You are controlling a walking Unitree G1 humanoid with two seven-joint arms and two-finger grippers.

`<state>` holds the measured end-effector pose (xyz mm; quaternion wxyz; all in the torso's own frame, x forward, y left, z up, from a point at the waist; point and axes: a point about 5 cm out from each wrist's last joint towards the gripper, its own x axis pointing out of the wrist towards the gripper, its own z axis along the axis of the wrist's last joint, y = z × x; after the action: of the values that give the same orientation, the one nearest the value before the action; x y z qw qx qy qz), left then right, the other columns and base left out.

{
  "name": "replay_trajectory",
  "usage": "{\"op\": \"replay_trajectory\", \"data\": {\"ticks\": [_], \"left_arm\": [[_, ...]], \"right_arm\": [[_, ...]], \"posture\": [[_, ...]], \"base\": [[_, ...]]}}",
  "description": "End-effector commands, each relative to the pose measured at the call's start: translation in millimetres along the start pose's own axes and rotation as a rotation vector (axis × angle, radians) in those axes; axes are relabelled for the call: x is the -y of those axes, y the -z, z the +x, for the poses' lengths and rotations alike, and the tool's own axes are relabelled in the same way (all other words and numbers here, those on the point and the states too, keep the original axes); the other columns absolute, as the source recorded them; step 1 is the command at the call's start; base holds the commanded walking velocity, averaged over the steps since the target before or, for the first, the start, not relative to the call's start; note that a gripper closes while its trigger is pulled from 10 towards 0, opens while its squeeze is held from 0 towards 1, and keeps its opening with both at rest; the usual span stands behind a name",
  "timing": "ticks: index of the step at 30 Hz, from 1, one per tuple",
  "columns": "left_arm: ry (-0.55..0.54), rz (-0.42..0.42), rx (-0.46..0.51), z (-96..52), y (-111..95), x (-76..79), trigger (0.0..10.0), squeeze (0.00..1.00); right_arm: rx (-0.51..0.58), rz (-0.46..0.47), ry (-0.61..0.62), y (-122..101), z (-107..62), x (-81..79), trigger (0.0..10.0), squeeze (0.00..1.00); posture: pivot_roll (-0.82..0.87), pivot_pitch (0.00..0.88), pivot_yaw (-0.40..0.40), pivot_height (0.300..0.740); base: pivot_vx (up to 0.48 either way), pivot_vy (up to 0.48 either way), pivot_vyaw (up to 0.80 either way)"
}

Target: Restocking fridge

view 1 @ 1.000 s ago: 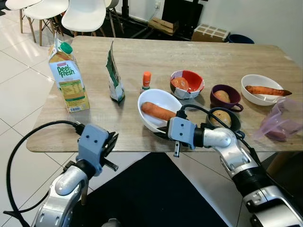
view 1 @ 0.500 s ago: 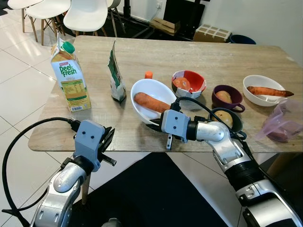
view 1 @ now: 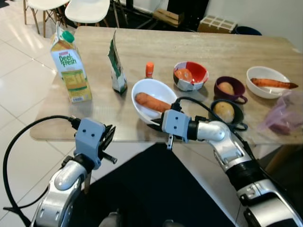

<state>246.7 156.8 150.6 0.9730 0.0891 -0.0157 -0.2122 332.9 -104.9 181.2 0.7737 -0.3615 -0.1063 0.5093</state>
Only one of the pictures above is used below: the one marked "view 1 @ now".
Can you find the green white paper pouch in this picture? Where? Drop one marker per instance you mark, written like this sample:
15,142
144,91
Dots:
117,71

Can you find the small orange bottle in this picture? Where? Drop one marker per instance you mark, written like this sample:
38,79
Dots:
149,71

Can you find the dark blue bin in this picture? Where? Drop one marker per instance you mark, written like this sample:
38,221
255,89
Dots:
248,31

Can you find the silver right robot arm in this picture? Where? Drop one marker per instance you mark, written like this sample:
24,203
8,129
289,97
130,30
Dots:
222,142

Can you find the large yellow potato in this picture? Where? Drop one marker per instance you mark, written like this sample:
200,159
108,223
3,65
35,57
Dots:
223,112

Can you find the wooden table leg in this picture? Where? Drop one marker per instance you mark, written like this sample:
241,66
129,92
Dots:
87,184
274,158

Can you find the small white round bowl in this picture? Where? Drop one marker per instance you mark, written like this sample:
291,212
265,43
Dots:
265,72

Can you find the thick orange carrot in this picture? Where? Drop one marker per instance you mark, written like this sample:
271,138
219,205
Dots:
149,101

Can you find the large white oval bowl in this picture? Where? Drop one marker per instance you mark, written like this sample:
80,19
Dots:
151,87

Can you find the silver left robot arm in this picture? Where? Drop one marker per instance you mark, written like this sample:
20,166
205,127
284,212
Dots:
61,189

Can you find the Peel Fresh juice carton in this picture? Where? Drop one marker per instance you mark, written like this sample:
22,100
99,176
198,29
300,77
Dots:
71,66

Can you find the purple cup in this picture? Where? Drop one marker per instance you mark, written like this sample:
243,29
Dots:
238,92

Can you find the dark green cup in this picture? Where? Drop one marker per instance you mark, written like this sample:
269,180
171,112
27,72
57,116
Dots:
238,113

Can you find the slim orange carrot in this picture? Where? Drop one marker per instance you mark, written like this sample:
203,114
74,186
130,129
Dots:
272,83

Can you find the robot left leg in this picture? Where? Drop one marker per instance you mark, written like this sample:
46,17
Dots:
110,220

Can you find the small yellow potato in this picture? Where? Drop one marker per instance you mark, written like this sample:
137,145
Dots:
226,88

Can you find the robot leg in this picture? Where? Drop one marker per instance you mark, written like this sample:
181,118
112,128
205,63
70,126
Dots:
173,223
110,220

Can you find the robot right leg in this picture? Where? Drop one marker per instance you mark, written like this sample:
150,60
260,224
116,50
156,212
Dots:
173,223

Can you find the white chair with wooden legs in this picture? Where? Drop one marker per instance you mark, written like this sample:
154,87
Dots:
87,9
42,4

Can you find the red white bowl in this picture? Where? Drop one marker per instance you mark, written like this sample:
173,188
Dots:
196,73

